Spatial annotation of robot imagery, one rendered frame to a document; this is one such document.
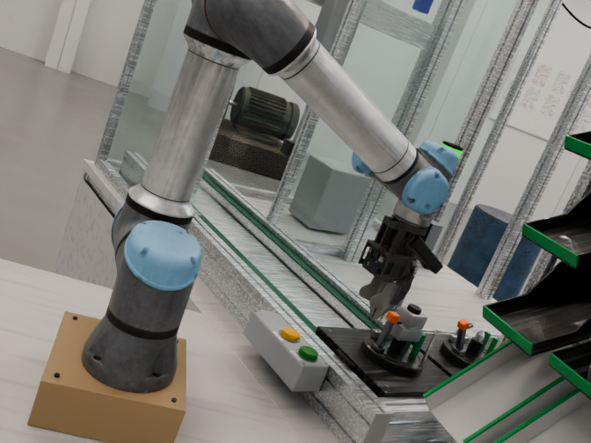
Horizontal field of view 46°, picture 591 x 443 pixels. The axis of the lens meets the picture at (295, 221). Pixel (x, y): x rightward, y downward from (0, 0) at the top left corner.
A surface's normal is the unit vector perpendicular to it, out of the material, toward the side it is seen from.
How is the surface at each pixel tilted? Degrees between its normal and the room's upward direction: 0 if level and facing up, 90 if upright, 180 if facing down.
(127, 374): 74
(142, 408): 90
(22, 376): 0
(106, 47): 90
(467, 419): 45
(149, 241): 9
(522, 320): 25
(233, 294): 90
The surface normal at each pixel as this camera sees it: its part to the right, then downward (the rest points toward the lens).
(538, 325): -0.04, -0.90
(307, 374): 0.51, 0.41
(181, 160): 0.25, 0.38
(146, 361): 0.48, 0.12
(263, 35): -0.15, 0.33
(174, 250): 0.36, -0.84
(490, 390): -0.36, -0.78
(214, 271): -0.79, -0.14
